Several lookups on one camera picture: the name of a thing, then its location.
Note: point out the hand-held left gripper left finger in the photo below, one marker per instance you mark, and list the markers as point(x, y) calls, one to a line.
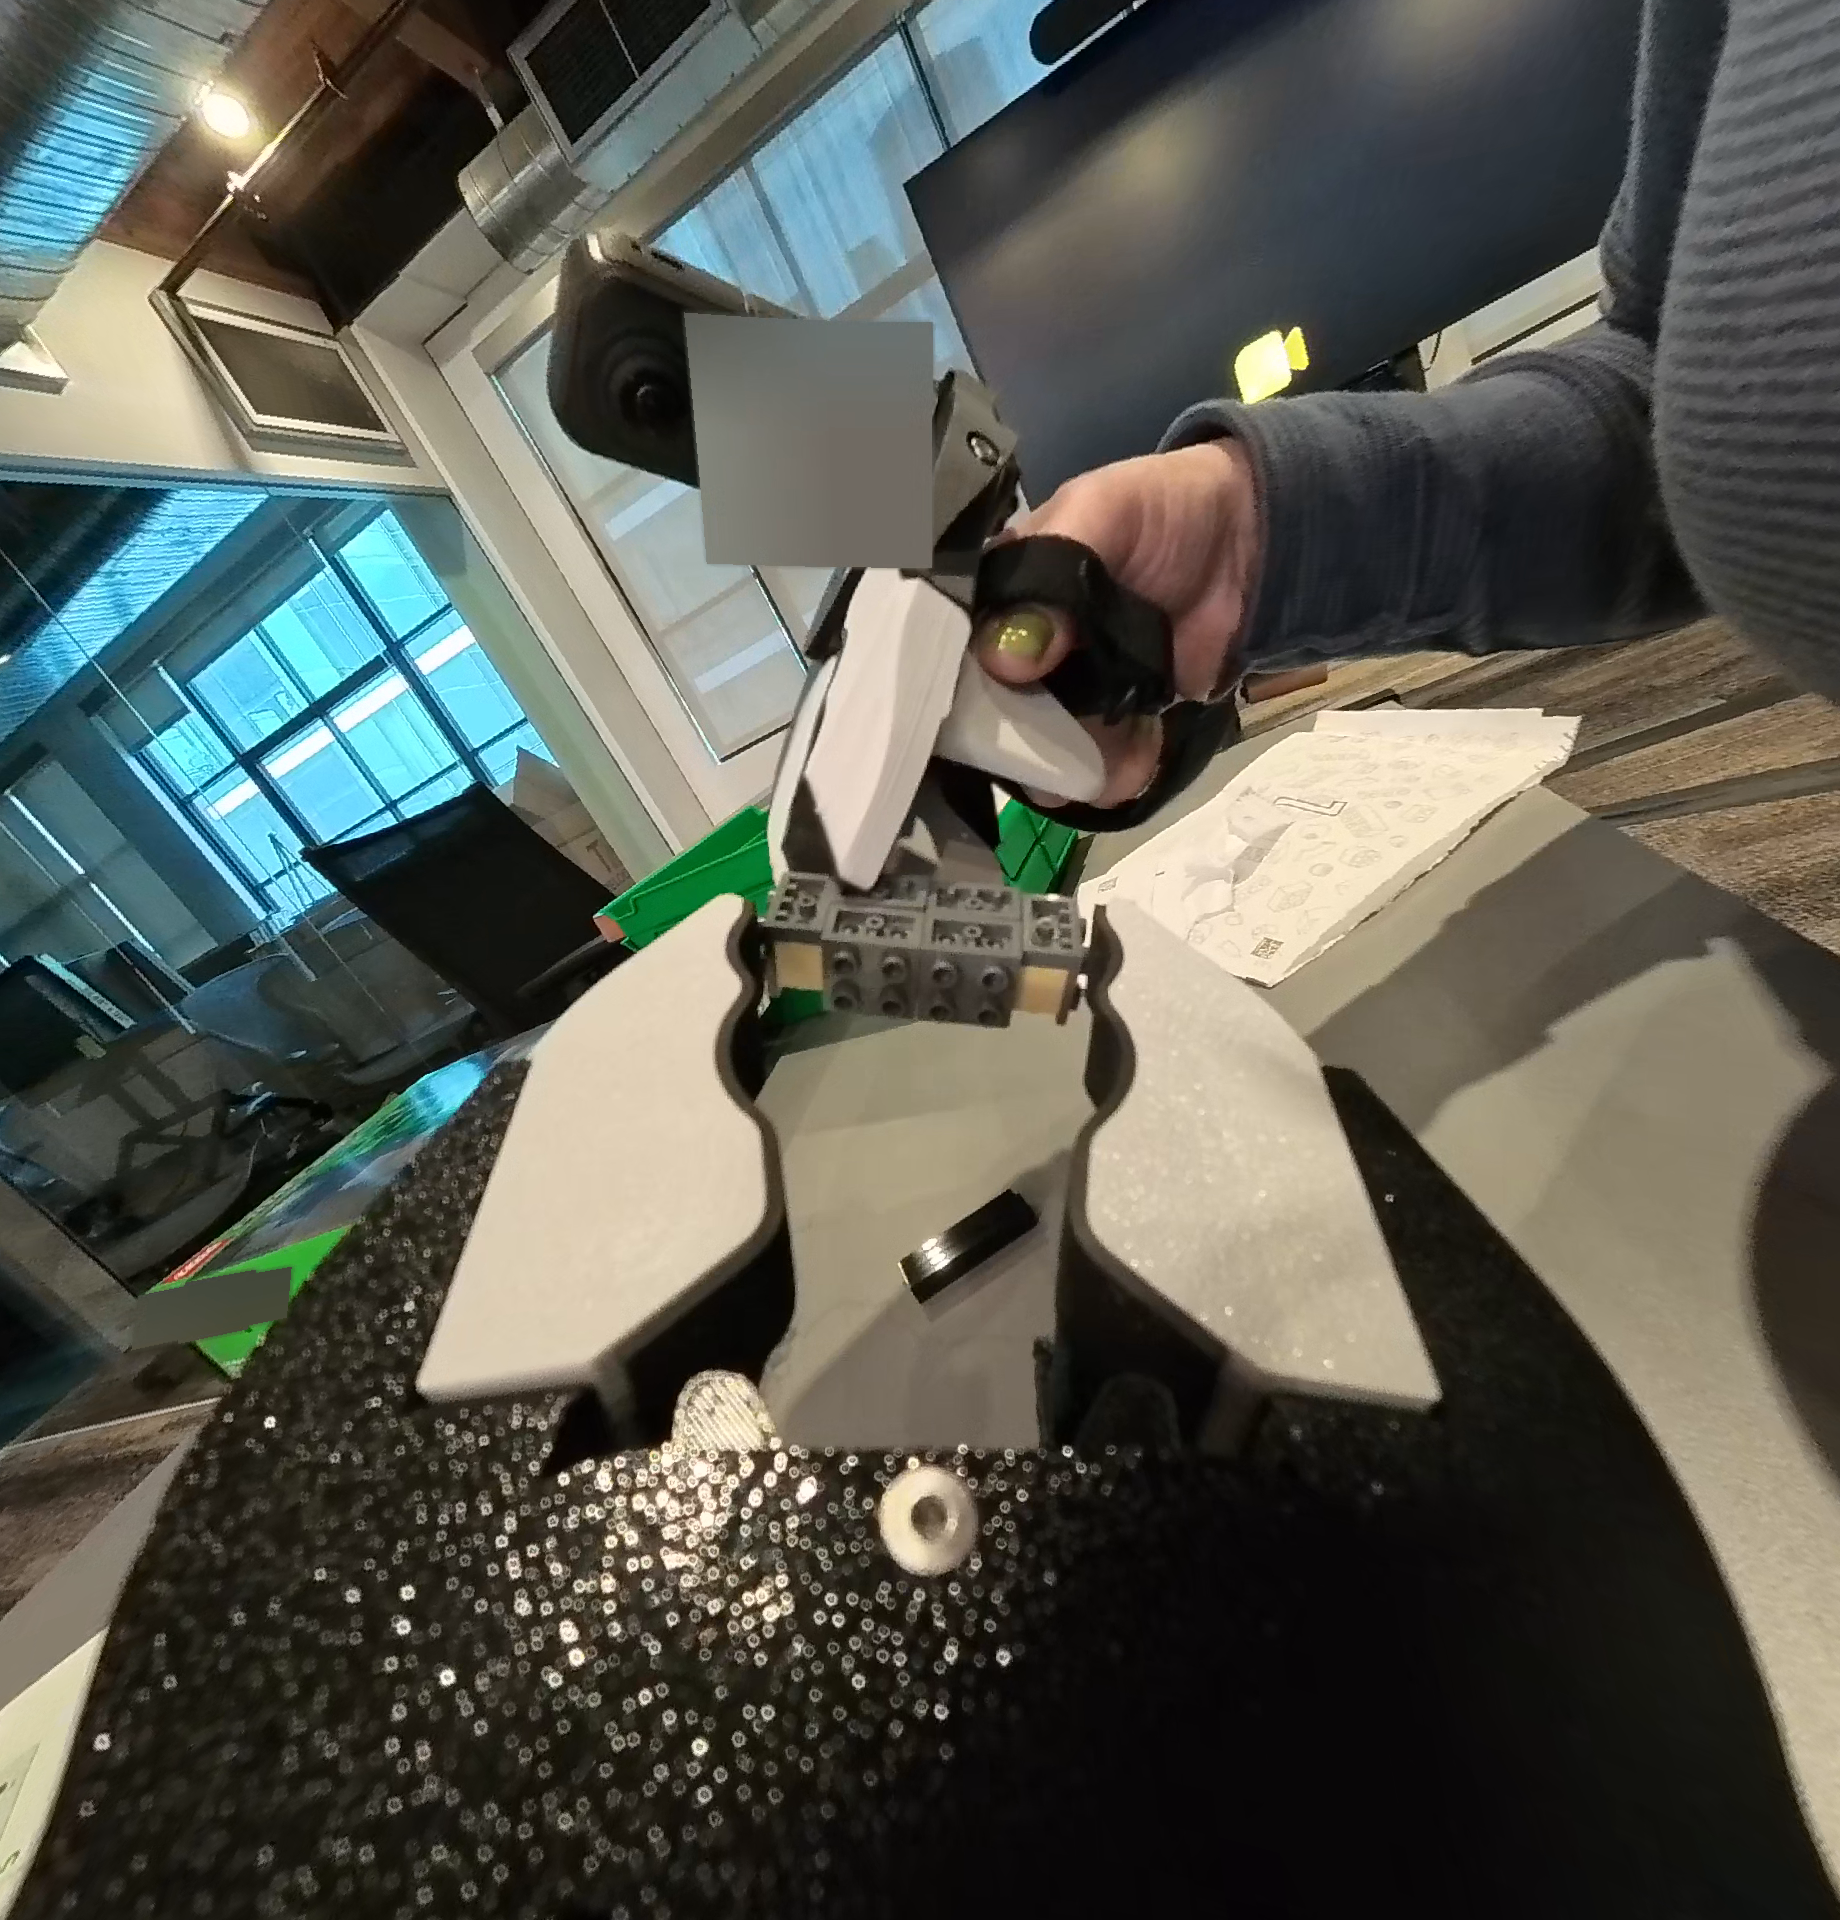
point(604, 1171)

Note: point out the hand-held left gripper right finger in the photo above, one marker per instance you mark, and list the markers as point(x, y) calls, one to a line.
point(1248, 1187)

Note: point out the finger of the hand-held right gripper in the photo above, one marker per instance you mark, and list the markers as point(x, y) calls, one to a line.
point(796, 796)
point(890, 737)

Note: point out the grey and tan brick assembly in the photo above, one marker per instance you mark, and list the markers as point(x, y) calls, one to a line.
point(918, 976)

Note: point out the black plate brick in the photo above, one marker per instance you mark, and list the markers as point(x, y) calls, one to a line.
point(968, 1247)

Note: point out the person's right forearm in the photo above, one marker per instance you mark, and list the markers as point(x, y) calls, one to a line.
point(1458, 496)

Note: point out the grey desk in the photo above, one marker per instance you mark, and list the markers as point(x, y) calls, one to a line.
point(1458, 1082)

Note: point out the person's right hand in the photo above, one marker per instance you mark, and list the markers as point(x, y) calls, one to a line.
point(1174, 527)

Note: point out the white framed window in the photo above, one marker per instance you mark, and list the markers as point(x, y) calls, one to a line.
point(634, 527)

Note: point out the green plastic bin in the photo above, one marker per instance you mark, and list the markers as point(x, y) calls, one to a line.
point(680, 902)

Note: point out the green toy box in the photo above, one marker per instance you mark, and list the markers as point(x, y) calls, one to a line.
point(304, 1217)

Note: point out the black mesh office chair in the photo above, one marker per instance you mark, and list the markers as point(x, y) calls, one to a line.
point(455, 902)

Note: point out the black framed window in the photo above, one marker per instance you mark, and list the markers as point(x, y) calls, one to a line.
point(334, 721)

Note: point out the ceiling spotlight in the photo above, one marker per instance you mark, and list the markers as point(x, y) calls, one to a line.
point(223, 110)

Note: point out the large dark screen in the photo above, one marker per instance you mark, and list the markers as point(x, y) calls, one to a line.
point(1234, 197)

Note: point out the pale green instruction booklet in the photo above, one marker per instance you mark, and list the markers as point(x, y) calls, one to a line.
point(5, 1787)

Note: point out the person's torso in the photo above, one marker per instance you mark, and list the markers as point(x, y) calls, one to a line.
point(1789, 377)

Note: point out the silver air duct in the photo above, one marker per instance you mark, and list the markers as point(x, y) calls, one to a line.
point(559, 182)

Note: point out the white framed wall vent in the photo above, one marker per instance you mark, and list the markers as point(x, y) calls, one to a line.
point(289, 377)

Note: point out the ribbed ceiling duct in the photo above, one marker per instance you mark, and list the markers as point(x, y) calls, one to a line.
point(64, 152)

